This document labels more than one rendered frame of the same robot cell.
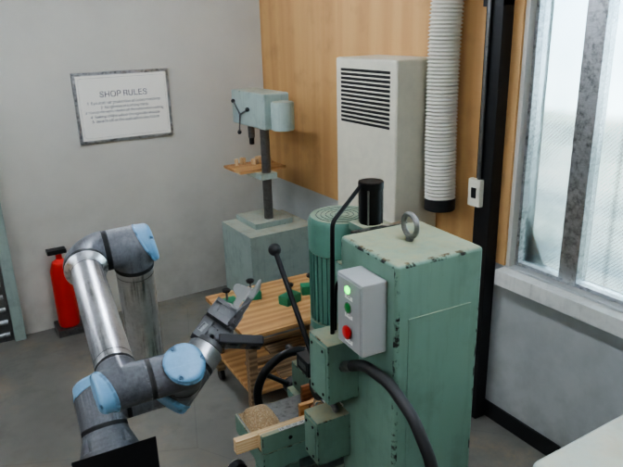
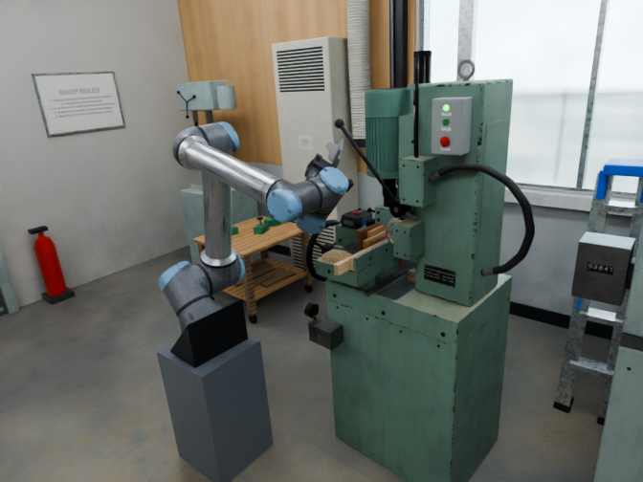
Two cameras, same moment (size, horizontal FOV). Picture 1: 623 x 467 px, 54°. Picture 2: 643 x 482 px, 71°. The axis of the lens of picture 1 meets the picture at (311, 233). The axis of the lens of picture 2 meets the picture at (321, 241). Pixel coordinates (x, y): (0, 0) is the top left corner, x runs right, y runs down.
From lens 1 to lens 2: 0.83 m
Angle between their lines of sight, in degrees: 18
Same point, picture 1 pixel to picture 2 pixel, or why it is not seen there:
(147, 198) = (110, 181)
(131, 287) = not seen: hidden behind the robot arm
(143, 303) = (226, 189)
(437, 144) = (361, 97)
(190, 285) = (152, 251)
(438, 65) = (357, 38)
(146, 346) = (225, 229)
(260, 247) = not seen: hidden behind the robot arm
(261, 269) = not seen: hidden behind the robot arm
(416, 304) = (489, 113)
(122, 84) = (78, 84)
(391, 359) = (476, 156)
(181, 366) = (335, 180)
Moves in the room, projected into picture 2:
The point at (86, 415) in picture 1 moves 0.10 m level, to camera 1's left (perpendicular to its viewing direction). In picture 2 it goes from (181, 295) to (154, 299)
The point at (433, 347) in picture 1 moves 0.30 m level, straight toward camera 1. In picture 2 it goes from (494, 148) to (553, 165)
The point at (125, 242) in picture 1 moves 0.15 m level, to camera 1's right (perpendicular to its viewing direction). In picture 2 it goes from (217, 132) to (259, 128)
